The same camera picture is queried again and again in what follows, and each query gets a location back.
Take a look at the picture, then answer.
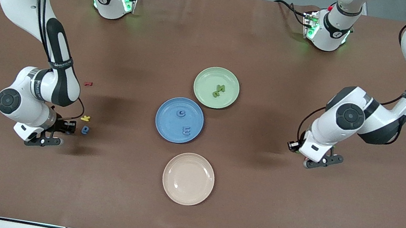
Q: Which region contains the brown table mat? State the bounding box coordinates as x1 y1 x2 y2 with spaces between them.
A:
0 0 406 228

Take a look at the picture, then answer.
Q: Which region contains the blue plate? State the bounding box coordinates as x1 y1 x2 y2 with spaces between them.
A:
152 94 208 147

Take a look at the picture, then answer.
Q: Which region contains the green plate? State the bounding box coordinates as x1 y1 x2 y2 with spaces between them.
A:
190 63 243 113

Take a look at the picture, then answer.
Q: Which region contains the beige pink plate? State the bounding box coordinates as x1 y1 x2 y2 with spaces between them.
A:
159 149 218 210

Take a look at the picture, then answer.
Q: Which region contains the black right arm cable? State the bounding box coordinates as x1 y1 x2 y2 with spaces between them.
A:
17 0 140 130

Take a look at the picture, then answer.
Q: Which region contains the black arm base cable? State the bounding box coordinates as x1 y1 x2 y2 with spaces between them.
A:
271 0 311 27

